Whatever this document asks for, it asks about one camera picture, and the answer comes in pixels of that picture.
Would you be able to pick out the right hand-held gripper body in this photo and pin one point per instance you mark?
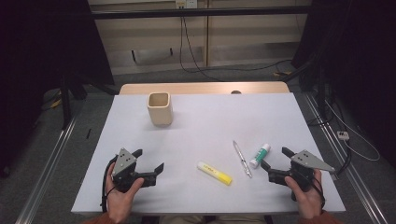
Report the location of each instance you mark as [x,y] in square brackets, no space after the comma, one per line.
[306,161]

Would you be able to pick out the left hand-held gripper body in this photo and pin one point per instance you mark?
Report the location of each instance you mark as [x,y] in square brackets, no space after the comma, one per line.
[124,161]

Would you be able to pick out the white green glue stick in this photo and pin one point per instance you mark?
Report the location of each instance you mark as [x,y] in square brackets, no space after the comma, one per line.
[260,155]

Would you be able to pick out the cream square cup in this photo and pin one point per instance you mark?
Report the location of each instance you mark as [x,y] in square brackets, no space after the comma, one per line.
[160,113]

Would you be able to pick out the yellow highlighter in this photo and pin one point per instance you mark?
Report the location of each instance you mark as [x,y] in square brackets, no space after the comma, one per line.
[214,173]

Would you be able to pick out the person's right hand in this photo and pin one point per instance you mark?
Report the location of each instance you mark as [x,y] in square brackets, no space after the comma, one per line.
[309,202]

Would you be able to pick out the person's left hand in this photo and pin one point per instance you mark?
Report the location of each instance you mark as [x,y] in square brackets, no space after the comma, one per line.
[120,202]

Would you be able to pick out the white power strip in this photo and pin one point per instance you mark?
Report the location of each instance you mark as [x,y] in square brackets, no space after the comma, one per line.
[343,135]

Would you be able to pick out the small black floor stick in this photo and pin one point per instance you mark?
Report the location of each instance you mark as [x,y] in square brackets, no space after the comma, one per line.
[88,133]

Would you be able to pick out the black metal stand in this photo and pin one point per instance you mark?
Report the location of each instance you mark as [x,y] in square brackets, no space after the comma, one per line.
[66,105]

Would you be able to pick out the wooden table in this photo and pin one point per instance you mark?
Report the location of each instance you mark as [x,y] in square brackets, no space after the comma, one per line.
[186,88]

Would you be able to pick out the black curtain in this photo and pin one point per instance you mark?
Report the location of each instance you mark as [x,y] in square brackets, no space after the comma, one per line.
[358,62]
[37,62]

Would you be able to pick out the beige cabinet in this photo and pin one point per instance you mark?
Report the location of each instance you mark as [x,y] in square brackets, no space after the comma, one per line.
[249,34]

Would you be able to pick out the black horizontal bar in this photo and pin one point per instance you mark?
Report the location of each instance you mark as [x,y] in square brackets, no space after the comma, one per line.
[202,12]

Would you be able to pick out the metal floor rail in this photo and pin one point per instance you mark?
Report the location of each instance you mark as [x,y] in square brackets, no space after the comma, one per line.
[46,174]
[348,174]

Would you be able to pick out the white wall socket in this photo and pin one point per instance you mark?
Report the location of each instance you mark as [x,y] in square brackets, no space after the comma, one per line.
[186,3]

